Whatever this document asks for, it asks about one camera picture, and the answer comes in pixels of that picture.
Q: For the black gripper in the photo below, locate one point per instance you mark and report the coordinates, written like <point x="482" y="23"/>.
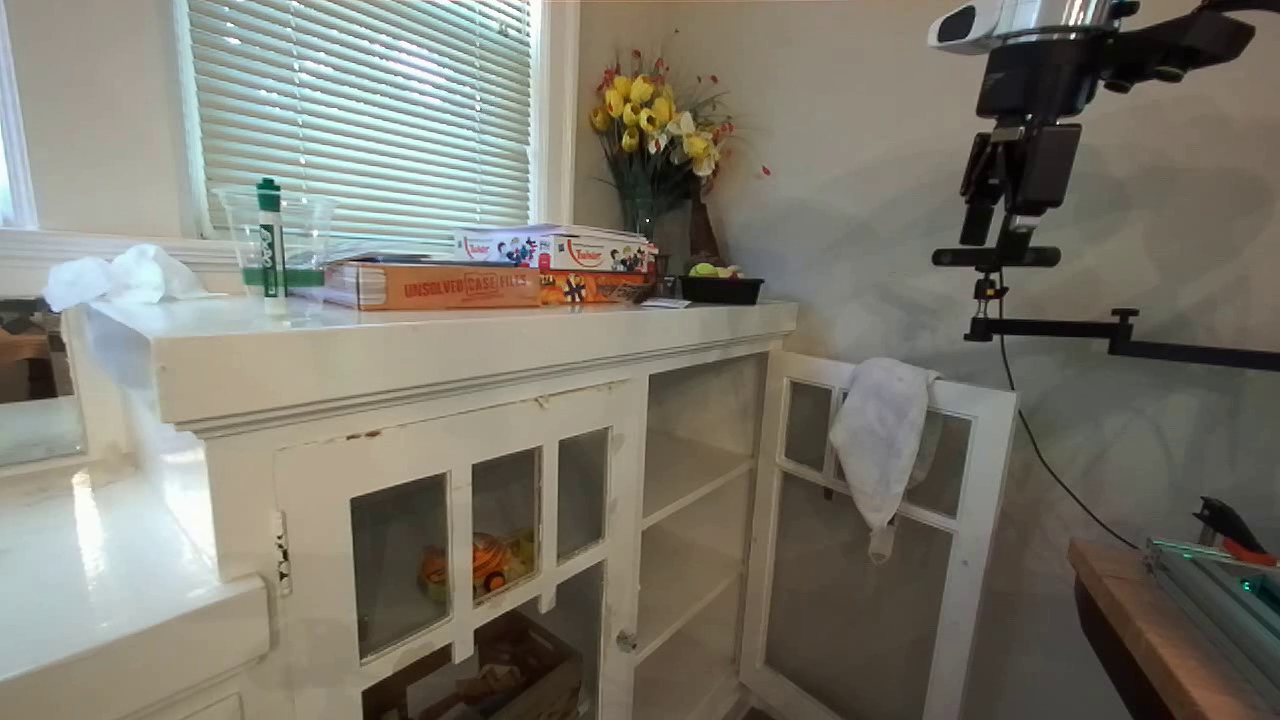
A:
<point x="1014" y="179"/>

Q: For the white terry cloth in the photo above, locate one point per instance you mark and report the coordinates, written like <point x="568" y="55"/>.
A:
<point x="882" y="442"/>

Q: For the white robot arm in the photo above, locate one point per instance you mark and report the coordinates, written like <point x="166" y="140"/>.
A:
<point x="1043" y="70"/>

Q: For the open white cabinet door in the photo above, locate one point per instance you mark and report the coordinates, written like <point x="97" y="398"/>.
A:
<point x="825" y="630"/>

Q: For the orange toy inside cabinet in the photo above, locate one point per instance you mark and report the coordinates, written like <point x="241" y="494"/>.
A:
<point x="494" y="565"/>

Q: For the white glass-door cabinet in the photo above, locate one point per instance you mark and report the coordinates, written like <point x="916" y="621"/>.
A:
<point x="342" y="444"/>

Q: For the low white drawer cabinet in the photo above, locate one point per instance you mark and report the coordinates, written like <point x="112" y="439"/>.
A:
<point x="110" y="589"/>

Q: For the black bowl with fruit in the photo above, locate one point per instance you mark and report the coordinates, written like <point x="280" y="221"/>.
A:
<point x="716" y="285"/>

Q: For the yellow flower bouquet in vase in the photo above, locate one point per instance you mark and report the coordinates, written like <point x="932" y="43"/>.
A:
<point x="663" y="155"/>

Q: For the teal device on table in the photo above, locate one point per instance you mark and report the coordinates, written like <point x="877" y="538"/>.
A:
<point x="1231" y="578"/>

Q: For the wooden side table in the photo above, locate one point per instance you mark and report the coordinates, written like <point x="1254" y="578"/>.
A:
<point x="1159" y="651"/>

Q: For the white window blinds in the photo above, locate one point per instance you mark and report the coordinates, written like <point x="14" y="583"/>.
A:
<point x="405" y="116"/>

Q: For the crumpled white plastic bag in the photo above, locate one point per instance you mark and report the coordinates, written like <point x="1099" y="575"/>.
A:
<point x="140" y="273"/>

